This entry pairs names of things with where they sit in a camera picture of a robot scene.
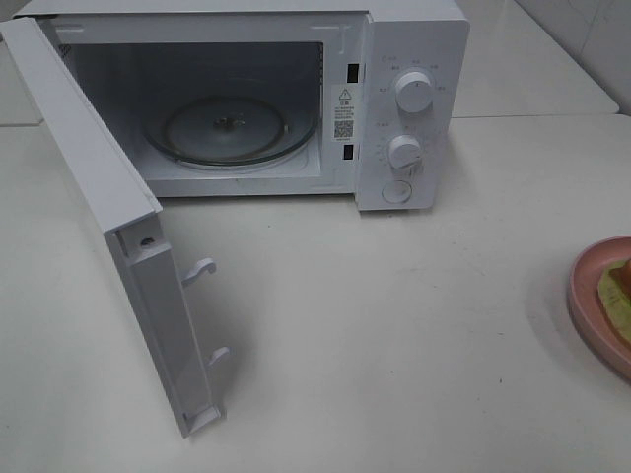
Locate white microwave knob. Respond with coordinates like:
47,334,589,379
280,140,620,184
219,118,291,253
387,135,423,169
394,69,434,113

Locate toast sandwich with lettuce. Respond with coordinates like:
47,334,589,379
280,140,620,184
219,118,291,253
597,259,630,343

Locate white microwave oven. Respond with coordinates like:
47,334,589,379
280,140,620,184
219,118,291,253
9,1,469,211

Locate white warning label sticker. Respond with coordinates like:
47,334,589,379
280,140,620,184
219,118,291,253
330,83,361,143

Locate round door release button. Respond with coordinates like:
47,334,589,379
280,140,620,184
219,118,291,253
382,180,412,204

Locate glass microwave turntable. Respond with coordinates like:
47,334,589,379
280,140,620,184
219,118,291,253
144,95,319,168

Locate pink round plate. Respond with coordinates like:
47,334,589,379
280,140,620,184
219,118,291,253
567,236,630,381

